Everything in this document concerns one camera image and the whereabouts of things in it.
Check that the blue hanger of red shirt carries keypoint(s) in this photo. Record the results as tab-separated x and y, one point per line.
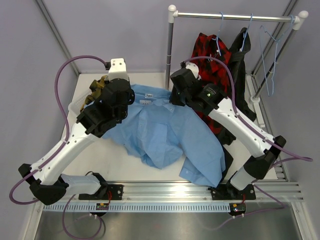
218	34

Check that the light blue shirt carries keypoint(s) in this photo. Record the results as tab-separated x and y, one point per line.
159	133

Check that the white plastic basket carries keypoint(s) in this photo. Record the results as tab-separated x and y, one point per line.
82	90

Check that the light blue wire hanger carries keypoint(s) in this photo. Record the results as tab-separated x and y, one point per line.
272	55

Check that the dark grey striped shirt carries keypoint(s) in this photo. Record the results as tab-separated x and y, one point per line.
237	68

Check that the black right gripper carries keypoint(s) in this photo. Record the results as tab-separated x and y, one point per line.
174	100

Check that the blue hanger of grey shirt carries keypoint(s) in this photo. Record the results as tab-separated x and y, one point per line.
246	33

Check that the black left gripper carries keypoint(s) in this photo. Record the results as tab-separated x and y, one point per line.
130	97

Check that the yellow plaid shirt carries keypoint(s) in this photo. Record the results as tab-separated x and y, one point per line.
96	90

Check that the white slotted cable duct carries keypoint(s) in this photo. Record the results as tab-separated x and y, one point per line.
119	207

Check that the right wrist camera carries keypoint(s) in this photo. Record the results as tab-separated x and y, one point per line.
193	67

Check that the red black plaid shirt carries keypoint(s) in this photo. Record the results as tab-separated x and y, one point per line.
211	71

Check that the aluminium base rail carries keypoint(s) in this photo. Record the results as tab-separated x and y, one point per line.
182	191

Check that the metal clothes rack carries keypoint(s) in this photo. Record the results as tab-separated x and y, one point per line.
254	99

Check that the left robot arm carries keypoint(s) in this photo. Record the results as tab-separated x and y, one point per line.
46	179

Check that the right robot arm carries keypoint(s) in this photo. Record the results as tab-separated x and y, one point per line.
213	102

